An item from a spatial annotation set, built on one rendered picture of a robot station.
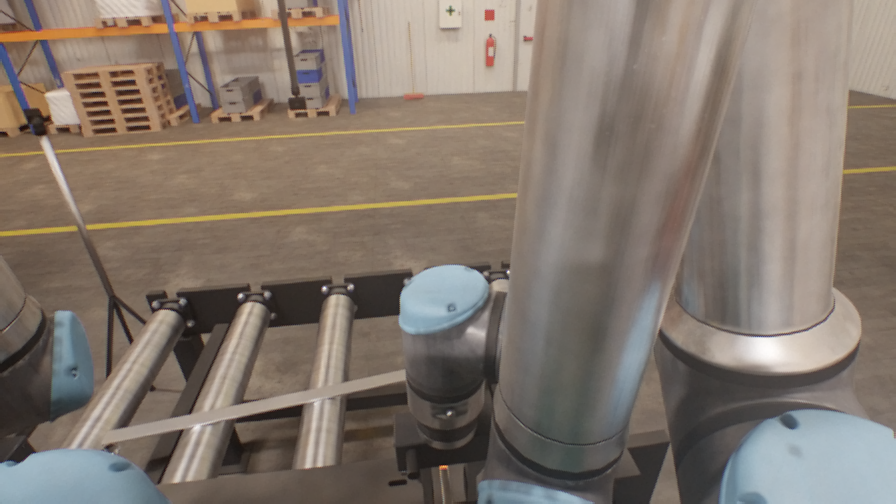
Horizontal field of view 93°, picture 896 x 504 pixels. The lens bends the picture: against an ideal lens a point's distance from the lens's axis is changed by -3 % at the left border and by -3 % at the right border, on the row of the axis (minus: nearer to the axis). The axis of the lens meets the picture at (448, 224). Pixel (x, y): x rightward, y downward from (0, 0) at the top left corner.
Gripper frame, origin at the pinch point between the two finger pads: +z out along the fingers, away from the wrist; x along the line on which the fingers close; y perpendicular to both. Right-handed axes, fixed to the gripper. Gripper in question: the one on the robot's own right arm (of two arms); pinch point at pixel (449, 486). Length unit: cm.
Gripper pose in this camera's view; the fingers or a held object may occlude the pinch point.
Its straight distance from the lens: 70.3
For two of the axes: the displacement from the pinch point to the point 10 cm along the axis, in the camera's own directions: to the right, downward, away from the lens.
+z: 0.2, 8.9, 4.6
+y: 1.3, 4.5, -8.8
